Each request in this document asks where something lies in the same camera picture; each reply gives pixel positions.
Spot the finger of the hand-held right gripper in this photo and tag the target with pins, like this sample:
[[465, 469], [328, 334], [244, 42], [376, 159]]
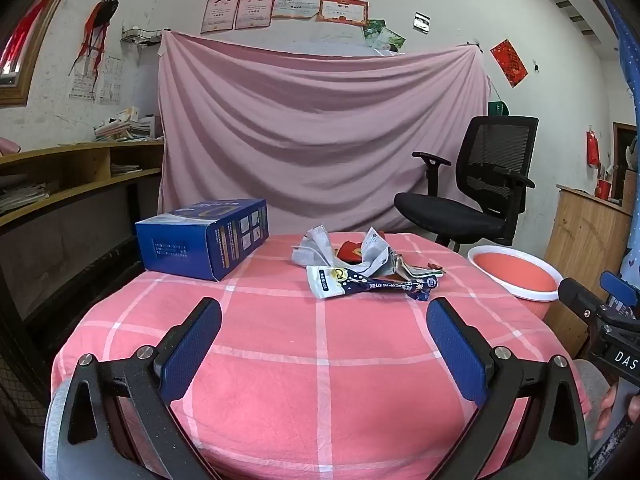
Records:
[[575, 295], [617, 285]]

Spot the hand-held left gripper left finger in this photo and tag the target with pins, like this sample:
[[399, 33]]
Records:
[[192, 350]]

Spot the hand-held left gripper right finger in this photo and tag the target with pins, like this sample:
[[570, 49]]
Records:
[[457, 355]]

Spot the white paper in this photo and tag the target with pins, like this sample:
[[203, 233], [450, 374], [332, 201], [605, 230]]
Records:
[[375, 255]]

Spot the dark blue white snack wrapper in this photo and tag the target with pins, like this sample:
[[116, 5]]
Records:
[[330, 282]]

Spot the red paper packet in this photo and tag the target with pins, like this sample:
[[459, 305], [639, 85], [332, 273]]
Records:
[[350, 251]]

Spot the grey face mask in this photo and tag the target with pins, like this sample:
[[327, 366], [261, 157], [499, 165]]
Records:
[[315, 250]]

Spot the person's right hand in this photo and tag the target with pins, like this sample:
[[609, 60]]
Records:
[[606, 410]]

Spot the person's right leg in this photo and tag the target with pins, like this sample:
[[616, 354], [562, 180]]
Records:
[[592, 390]]

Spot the person's leg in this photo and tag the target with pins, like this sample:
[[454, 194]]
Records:
[[52, 435], [592, 390]]

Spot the wooden cabinet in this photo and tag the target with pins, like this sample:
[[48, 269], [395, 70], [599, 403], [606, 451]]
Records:
[[585, 240]]

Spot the red cup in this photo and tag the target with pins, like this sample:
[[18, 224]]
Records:
[[603, 190]]

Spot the blue cardboard box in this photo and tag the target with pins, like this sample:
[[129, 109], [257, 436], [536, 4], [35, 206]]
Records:
[[175, 247]]

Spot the pink checked blanket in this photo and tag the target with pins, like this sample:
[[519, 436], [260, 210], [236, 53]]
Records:
[[320, 360]]

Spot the red hanging ornament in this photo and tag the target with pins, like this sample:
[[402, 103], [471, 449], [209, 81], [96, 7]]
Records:
[[592, 150]]

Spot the black office chair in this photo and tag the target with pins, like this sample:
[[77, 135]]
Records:
[[450, 215]]

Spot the person's left leg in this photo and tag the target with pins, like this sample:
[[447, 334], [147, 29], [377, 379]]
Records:
[[52, 435]]

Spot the stack of papers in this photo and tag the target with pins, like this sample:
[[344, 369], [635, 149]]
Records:
[[22, 197], [125, 169]]

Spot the green hanging card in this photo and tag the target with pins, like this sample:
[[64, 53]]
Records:
[[498, 108]]

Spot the blue dotted curtain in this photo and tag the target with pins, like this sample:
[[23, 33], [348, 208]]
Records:
[[629, 60]]

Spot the stack of books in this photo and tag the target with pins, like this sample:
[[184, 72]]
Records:
[[125, 127]]

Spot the wooden shelf unit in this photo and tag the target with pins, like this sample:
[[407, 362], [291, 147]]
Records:
[[60, 157]]

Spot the red paper poster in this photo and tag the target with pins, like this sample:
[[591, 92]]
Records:
[[509, 62]]

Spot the pink hung sheet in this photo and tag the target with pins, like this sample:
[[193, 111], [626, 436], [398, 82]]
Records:
[[310, 135]]

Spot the pink cloth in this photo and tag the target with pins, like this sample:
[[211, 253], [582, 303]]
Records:
[[9, 146]]

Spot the green landscape photo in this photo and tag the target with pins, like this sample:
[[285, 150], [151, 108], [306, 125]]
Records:
[[374, 30], [392, 40]]

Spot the small black white photo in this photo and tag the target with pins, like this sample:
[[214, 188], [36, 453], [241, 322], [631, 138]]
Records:
[[422, 21]]

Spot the red tassel ornament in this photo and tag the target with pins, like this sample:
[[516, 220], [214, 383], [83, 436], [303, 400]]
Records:
[[97, 25]]

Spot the pink red window curtain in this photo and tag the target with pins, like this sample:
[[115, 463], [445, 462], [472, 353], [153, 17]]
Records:
[[25, 35]]

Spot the brown wooden door frame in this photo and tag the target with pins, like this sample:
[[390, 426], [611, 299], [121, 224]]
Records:
[[617, 150]]

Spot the white wall calendar sheet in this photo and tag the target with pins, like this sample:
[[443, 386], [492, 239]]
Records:
[[82, 87], [111, 82]]

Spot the wooden window frame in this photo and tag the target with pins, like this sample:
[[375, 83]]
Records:
[[15, 96]]

